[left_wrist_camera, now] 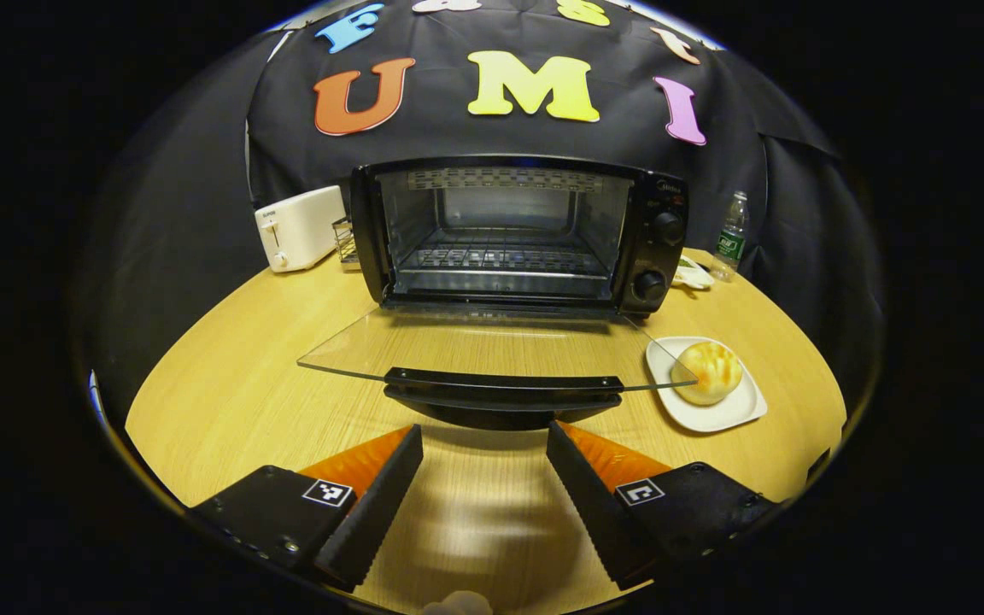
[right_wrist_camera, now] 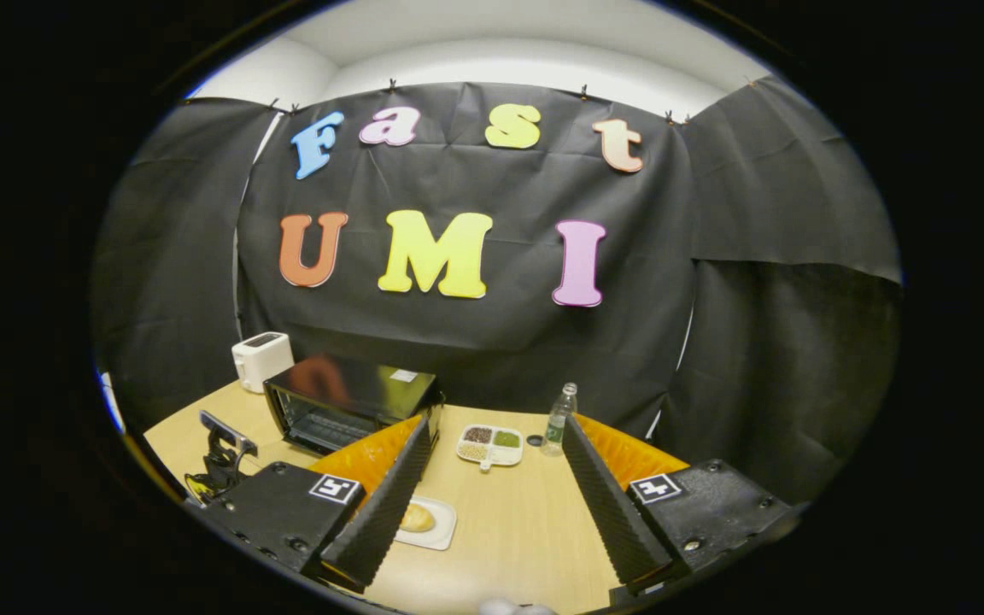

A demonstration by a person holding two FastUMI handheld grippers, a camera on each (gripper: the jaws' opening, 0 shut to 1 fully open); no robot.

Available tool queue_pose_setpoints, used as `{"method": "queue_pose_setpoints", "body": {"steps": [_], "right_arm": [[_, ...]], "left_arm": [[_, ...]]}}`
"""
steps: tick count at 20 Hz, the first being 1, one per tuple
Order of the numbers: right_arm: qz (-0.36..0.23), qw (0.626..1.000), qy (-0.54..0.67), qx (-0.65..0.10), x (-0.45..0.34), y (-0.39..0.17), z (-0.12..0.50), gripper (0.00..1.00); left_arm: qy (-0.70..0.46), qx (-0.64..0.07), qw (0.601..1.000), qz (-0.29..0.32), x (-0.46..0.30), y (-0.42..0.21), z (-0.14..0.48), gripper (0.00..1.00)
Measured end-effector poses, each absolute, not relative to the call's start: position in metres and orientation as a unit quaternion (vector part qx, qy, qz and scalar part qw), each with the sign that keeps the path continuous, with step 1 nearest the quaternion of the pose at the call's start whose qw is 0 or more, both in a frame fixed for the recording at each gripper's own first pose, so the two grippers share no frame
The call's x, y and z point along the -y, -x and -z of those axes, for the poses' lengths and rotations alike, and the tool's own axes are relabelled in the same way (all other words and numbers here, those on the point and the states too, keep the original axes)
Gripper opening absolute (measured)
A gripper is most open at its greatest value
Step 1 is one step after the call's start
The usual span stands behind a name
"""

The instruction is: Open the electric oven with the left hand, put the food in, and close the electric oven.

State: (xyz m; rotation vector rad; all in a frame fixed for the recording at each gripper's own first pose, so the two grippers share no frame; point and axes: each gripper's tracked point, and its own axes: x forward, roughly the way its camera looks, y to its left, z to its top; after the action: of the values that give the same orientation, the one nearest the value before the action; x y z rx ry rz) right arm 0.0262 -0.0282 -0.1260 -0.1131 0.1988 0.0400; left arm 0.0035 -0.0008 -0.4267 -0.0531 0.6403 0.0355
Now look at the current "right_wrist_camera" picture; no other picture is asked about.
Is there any black backdrop cloth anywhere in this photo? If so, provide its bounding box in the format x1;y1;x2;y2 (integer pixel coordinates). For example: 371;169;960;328
91;77;903;505

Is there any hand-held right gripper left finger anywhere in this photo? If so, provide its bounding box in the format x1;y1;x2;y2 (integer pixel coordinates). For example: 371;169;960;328
189;414;432;595

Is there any white divided dish with grains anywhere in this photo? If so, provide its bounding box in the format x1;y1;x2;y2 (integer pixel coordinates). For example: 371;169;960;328
456;424;524;472

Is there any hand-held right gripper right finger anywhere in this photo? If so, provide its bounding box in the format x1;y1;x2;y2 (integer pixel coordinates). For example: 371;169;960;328
560;413;805;596

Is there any white toaster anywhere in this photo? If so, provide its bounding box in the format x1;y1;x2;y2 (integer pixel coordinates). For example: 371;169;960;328
231;331;296;395

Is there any white rectangular plate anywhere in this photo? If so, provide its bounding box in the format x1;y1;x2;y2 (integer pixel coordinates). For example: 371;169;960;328
394;496;458;552

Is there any black electric oven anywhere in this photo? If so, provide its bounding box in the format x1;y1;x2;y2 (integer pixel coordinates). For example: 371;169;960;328
263;354;447;462

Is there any clear plastic water bottle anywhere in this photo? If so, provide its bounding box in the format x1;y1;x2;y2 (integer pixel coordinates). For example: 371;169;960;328
542;382;579;458

